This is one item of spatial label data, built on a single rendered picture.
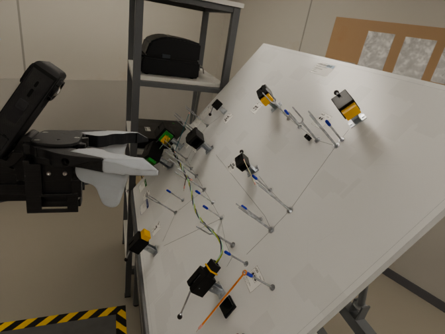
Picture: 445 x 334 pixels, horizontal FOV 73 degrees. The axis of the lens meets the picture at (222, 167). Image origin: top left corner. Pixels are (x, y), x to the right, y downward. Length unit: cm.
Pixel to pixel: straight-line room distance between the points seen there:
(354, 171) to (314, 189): 11
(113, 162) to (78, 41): 281
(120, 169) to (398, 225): 54
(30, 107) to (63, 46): 272
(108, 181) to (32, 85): 12
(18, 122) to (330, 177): 67
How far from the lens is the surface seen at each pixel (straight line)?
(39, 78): 37
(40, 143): 37
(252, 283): 81
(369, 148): 82
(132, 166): 33
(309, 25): 320
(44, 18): 304
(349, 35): 296
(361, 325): 111
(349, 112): 81
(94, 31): 316
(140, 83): 157
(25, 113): 38
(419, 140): 78
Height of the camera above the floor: 173
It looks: 24 degrees down
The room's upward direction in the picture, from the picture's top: 10 degrees clockwise
